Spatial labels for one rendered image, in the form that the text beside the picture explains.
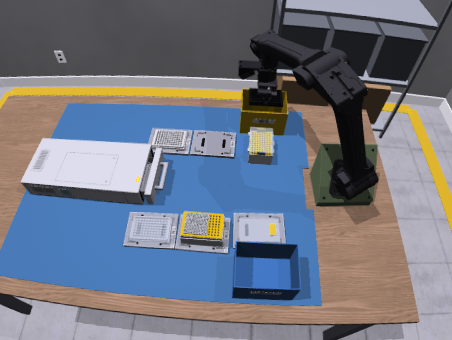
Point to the yellow open box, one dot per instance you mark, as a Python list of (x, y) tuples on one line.
[(263, 116)]

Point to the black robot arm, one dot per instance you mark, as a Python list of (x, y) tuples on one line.
[(317, 70)]

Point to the blue bench mat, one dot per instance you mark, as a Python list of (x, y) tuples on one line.
[(79, 243)]

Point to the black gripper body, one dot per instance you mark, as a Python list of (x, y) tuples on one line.
[(272, 83)]

